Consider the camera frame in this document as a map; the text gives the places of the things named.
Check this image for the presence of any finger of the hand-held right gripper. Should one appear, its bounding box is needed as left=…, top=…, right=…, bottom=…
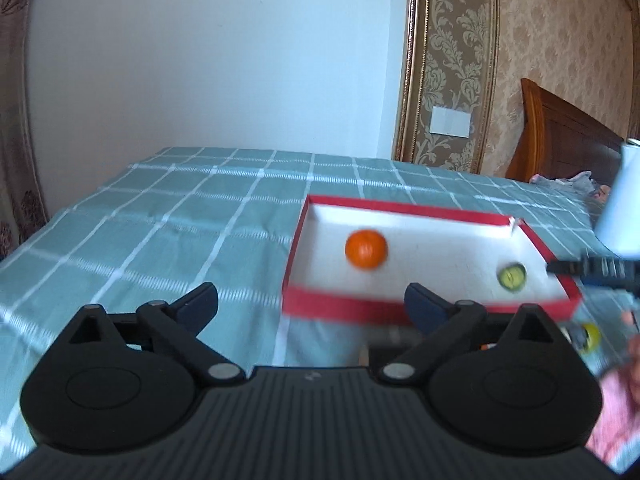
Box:
left=546, top=255, right=640, bottom=292

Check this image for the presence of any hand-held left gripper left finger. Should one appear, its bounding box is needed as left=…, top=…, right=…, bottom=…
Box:
left=67, top=282, right=246, bottom=386

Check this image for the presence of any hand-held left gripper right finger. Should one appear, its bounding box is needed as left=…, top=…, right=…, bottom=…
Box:
left=377, top=282, right=573, bottom=386

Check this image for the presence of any red cardboard box white inside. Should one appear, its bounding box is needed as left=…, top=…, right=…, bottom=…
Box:
left=281, top=195, right=583, bottom=328

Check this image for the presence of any dark toy piece cream end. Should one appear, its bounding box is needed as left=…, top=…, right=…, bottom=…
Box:
left=562, top=324, right=587, bottom=353

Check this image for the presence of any small yellow-green lime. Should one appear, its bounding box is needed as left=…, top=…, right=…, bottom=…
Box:
left=496, top=261, right=527, bottom=293

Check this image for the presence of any person's right hand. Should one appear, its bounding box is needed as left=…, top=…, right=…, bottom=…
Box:
left=620, top=310, right=640, bottom=376

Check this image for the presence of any white cylindrical container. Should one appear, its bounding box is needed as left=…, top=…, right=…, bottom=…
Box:
left=594, top=137, right=640, bottom=257

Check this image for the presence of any crumpled clothes pile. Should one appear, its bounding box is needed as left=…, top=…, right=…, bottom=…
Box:
left=530, top=171, right=612, bottom=206

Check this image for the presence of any green plaid bed sheet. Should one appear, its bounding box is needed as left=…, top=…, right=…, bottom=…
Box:
left=0, top=147, right=640, bottom=466

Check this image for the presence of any brown wooden headboard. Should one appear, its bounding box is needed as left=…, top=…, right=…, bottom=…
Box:
left=505, top=78, right=627, bottom=187

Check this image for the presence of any white wall switch plate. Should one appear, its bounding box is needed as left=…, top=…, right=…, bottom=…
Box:
left=430, top=106, right=472, bottom=138

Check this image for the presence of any gold wall moulding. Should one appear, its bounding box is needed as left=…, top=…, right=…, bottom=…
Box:
left=394, top=0, right=433, bottom=163

